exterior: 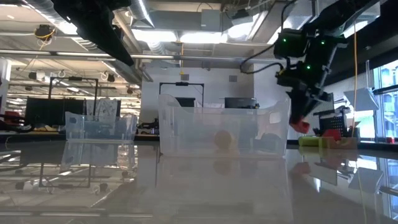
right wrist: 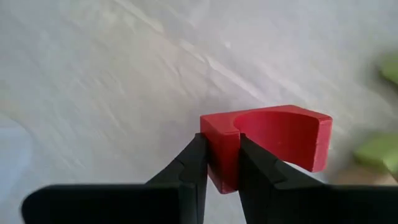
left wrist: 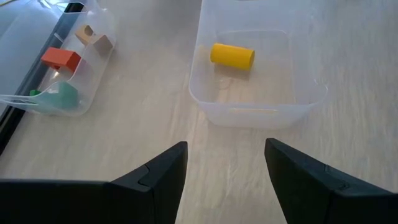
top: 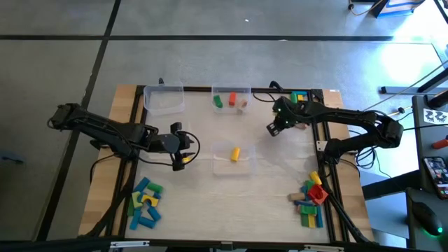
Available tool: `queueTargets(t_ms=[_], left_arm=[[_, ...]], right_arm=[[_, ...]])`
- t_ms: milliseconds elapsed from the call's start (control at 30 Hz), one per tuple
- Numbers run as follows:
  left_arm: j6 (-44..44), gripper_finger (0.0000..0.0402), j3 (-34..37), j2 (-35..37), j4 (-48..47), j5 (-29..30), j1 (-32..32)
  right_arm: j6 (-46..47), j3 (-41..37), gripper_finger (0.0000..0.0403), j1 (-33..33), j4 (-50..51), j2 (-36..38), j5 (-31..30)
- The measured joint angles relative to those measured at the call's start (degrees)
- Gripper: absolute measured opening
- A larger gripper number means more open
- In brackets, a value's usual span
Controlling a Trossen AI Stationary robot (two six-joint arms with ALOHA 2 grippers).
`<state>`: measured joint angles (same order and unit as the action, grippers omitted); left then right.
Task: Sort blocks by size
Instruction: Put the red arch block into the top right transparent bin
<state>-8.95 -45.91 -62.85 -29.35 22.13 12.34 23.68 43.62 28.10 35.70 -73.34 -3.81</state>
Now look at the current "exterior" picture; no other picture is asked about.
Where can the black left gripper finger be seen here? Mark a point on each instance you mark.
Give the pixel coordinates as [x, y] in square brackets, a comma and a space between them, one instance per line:
[109, 40]

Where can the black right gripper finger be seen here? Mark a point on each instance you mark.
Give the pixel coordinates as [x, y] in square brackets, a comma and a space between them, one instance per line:
[314, 101]
[298, 105]

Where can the red wooden arch block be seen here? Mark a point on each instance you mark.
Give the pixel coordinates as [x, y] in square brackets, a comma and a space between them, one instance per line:
[301, 127]

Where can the green wooden block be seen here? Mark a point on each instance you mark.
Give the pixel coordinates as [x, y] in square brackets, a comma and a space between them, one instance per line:
[311, 141]

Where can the natural wooden block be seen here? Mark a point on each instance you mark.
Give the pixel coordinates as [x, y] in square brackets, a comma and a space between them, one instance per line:
[342, 143]

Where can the yellow wooden cylinder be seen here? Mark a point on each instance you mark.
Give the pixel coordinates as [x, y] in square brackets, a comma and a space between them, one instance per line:
[223, 139]

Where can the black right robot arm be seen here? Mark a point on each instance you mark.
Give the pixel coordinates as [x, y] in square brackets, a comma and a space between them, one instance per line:
[342, 12]

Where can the black perforated box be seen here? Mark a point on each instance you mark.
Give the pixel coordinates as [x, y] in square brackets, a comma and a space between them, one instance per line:
[337, 124]

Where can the rectangular ceiling light panel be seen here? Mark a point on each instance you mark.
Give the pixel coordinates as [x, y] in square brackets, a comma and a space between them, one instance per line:
[202, 38]
[155, 35]

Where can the white paper shade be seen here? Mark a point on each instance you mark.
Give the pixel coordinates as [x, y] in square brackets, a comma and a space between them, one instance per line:
[362, 99]

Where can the whiteboard with sketches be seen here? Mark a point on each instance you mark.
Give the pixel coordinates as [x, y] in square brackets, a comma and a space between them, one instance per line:
[105, 109]

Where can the glass window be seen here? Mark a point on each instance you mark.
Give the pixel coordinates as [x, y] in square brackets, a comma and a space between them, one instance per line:
[385, 102]

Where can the silver ceiling pipe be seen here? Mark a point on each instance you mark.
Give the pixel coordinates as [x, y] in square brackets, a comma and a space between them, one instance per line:
[31, 53]

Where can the small red object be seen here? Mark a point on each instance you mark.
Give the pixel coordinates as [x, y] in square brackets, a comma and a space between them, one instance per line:
[390, 140]

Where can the clear plastic bin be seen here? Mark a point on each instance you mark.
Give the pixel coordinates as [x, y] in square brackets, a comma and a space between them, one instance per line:
[77, 130]
[186, 124]

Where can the grey ceiling box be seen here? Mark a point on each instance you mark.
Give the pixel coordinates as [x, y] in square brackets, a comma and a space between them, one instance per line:
[210, 19]

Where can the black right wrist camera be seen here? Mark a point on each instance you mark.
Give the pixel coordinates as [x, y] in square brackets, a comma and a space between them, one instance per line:
[289, 42]

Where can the silver ventilation duct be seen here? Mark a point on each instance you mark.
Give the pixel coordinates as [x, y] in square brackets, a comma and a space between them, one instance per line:
[143, 15]

